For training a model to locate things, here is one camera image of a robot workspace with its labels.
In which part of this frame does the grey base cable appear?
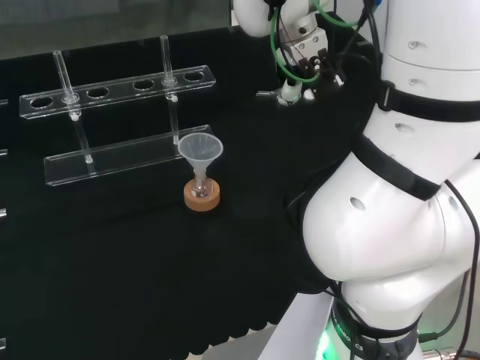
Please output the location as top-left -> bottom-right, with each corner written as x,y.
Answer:
418,178 -> 480,343

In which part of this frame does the pale board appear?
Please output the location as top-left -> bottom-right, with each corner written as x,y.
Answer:
256,290 -> 338,360

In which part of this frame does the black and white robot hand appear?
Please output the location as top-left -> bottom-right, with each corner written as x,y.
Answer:
277,77 -> 317,109

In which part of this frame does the green cable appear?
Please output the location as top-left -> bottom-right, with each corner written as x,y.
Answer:
269,0 -> 363,84

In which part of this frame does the black bench cloth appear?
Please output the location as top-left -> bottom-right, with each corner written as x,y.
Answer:
0,10 -> 380,356

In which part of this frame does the translucent plastic funnel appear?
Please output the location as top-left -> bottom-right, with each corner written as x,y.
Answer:
177,133 -> 224,182

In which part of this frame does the cork ring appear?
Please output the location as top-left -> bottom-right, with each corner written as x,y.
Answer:
183,178 -> 221,214

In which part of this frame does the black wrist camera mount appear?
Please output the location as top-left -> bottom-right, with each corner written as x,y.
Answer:
298,46 -> 345,86

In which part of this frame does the clear acrylic funnel stand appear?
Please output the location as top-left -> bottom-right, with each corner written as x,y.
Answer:
19,35 -> 218,188

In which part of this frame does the small round-bottom glass flask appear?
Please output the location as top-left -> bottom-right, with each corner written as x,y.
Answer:
190,175 -> 211,200

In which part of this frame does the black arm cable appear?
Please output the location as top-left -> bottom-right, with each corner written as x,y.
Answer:
325,0 -> 384,88

